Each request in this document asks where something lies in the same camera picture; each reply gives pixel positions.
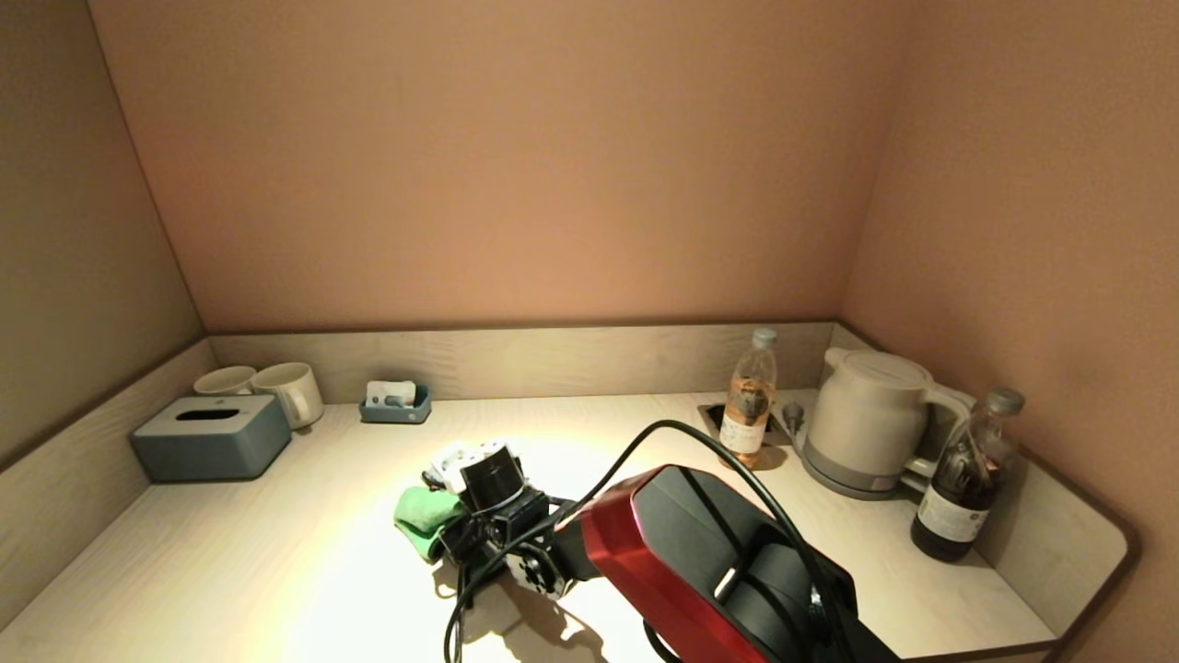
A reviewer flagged green microfibre cloth black hem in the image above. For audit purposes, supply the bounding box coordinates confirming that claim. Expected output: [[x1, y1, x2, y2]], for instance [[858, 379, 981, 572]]
[[394, 485, 467, 565]]

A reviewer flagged small blue-grey tray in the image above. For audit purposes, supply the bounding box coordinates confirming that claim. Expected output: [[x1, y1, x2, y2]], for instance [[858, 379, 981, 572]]
[[359, 384, 433, 425]]

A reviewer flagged long wood grain upstand panel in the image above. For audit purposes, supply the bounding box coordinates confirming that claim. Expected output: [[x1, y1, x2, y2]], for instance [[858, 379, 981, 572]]
[[207, 320, 835, 406]]

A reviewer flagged grey tissue box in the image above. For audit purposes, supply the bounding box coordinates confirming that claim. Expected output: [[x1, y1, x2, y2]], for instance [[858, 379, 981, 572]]
[[130, 395, 293, 483]]

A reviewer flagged recessed power socket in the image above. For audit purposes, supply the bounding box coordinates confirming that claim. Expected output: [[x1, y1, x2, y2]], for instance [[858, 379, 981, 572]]
[[697, 402, 791, 448]]

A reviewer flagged clear bottle of amber tea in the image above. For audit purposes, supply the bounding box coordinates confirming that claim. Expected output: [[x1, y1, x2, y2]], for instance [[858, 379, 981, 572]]
[[718, 328, 779, 471]]

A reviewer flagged grey kettle base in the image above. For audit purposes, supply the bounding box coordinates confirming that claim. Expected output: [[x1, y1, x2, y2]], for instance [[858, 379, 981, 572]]
[[800, 451, 928, 501]]

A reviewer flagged slanted wood grain upstand panel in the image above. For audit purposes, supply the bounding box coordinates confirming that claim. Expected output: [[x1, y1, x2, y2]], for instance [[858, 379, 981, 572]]
[[0, 339, 217, 634]]

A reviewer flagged white electric kettle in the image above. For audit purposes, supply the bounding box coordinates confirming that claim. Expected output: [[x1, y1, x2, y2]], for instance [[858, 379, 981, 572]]
[[803, 347, 971, 483]]

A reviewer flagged clear bottle of dark tea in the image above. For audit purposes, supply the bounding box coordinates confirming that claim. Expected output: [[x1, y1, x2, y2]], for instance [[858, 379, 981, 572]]
[[911, 388, 1025, 564]]

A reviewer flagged rounded-corner wood upstand panel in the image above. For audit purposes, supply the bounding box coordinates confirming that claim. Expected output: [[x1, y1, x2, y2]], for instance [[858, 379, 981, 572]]
[[823, 320, 1139, 646]]

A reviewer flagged white mug with handle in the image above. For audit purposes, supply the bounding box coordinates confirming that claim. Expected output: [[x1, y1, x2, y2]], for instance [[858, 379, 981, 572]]
[[251, 362, 325, 431]]

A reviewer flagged long black arm cable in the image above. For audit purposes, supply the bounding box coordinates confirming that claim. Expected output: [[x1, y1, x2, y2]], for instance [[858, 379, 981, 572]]
[[443, 419, 837, 663]]

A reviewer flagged short black cable loop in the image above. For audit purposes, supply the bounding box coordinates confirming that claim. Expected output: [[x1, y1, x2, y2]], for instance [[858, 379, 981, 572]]
[[643, 621, 687, 663]]

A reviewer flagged white mug without visible handle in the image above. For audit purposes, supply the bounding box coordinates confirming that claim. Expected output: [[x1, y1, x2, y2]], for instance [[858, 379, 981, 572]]
[[193, 366, 258, 397]]

